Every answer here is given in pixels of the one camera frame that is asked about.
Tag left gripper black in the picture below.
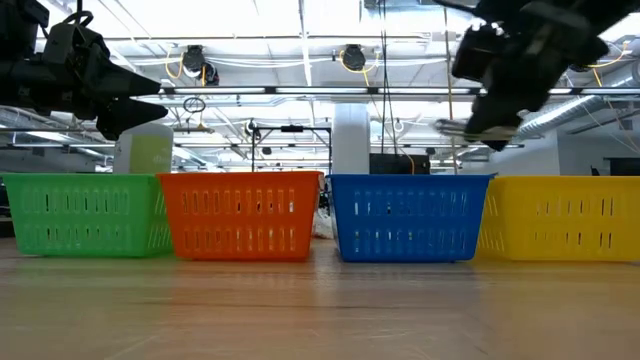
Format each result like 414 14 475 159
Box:
47 47 169 141

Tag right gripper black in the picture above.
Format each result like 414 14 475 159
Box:
464 24 610 152

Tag bagged white cotton pads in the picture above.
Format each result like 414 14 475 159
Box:
312 207 334 240

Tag white green wipes canister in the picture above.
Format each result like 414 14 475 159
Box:
112 122 175 175

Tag black monitor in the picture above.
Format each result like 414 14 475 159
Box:
368 152 432 176

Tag green plastic basket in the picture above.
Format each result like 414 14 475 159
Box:
0 172 174 259

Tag yellow plastic basket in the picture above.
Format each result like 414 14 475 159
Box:
477 174 640 263

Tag blue plastic basket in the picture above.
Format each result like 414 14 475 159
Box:
326 173 494 264

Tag white square column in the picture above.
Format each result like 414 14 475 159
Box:
331 102 372 175

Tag orange plastic basket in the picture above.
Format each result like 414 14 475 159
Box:
156 170 324 262

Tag black background rig stand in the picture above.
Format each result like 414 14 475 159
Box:
249 124 334 174

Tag long ceiling light bar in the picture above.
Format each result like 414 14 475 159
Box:
158 85 640 97

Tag yellow hanging cable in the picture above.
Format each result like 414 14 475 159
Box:
442 0 459 175

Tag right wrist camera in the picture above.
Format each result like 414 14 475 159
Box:
451 22 504 84

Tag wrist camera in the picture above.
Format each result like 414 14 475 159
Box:
42 22 111 65
451 22 504 84

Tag silver ceiling duct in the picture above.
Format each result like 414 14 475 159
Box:
517 93 601 142

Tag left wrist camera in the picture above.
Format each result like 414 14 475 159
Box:
42 22 111 65

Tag black ceiling cable reel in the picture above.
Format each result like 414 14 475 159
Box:
341 43 368 72
181 43 221 87

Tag dark wall screen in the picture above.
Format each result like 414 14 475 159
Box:
602 156 640 177

